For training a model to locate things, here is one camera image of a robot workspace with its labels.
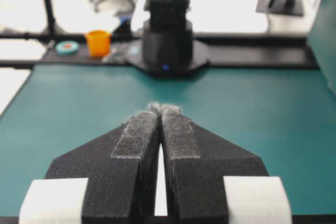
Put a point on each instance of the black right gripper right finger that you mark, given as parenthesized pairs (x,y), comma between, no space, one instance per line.
(212,180)

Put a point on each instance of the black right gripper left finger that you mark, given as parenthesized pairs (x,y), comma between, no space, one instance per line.
(110,179)

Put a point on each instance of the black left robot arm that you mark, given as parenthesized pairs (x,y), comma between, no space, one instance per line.
(167,46)

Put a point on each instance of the teal tape roll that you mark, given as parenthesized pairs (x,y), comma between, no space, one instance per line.
(67,47)

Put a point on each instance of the orange plastic cup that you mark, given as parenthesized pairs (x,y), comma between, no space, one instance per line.
(98,43)

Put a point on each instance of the black aluminium frame rail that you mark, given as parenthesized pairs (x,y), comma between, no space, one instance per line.
(247,52)

